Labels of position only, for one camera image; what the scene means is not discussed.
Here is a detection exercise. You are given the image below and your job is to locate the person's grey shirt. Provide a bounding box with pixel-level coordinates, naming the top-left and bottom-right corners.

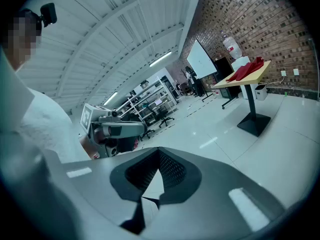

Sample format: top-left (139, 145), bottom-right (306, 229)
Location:
top-left (0, 46), bottom-right (91, 165)

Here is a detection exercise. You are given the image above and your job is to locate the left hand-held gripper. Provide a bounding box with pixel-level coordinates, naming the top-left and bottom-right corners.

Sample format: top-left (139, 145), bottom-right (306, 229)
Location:
top-left (80, 103), bottom-right (149, 159)

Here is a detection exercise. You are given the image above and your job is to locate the red cloth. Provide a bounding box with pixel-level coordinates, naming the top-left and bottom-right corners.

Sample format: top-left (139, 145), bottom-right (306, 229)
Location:
top-left (225, 56), bottom-right (265, 83)

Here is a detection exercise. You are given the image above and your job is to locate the black head-worn camera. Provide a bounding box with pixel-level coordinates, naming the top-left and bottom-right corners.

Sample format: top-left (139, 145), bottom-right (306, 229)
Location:
top-left (37, 2), bottom-right (58, 28)

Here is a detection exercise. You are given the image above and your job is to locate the black office chair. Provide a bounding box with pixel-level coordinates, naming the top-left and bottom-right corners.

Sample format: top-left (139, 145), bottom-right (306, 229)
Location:
top-left (139, 103), bottom-right (161, 141)
top-left (156, 108), bottom-right (175, 128)

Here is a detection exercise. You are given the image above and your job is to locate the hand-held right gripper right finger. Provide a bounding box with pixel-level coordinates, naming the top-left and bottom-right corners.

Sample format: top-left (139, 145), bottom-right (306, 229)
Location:
top-left (149, 146), bottom-right (286, 240)

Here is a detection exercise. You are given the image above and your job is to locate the light wooden pedestal table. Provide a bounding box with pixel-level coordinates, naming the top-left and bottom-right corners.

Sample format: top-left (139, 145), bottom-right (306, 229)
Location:
top-left (212, 60), bottom-right (272, 138)

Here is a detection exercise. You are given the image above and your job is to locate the white shelving unit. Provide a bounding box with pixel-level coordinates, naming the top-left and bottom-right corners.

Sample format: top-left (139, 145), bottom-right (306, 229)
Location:
top-left (127, 80), bottom-right (180, 122)

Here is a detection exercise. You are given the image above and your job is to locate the person's head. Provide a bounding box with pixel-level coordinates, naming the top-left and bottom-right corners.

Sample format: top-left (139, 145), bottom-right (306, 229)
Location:
top-left (0, 8), bottom-right (43, 71)

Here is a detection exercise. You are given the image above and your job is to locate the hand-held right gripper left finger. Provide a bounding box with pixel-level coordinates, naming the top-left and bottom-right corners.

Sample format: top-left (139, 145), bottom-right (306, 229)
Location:
top-left (42, 146), bottom-right (161, 240)

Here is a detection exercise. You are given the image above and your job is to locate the white power cable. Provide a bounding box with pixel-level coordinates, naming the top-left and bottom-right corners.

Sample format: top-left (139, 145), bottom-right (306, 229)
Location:
top-left (259, 75), bottom-right (285, 86)

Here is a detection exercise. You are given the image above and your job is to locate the white water dispenser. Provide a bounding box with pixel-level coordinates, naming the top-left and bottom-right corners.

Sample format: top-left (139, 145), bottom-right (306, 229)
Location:
top-left (231, 56), bottom-right (258, 100)

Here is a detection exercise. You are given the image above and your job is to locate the whiteboard on black stand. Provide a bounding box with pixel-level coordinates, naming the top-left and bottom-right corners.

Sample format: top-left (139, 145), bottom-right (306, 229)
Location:
top-left (186, 39), bottom-right (240, 110)

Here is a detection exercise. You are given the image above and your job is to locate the person's left forearm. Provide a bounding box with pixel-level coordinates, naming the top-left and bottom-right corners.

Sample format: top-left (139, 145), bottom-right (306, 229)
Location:
top-left (79, 133), bottom-right (97, 160)

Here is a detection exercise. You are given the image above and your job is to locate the ceiling light panel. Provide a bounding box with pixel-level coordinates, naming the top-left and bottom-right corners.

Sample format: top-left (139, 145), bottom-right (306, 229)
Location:
top-left (103, 91), bottom-right (118, 106)
top-left (148, 50), bottom-right (173, 67)

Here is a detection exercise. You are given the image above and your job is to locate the black cabinet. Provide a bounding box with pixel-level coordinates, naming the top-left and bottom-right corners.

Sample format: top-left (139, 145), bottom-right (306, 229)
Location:
top-left (213, 57), bottom-right (242, 100)

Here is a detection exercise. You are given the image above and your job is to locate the clear water dispenser bottle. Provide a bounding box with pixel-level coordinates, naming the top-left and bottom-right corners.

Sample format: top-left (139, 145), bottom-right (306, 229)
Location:
top-left (221, 30), bottom-right (243, 60)

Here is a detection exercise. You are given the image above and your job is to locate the white trash bin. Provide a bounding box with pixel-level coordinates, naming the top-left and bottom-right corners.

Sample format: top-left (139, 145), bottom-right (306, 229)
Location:
top-left (254, 83), bottom-right (268, 101)

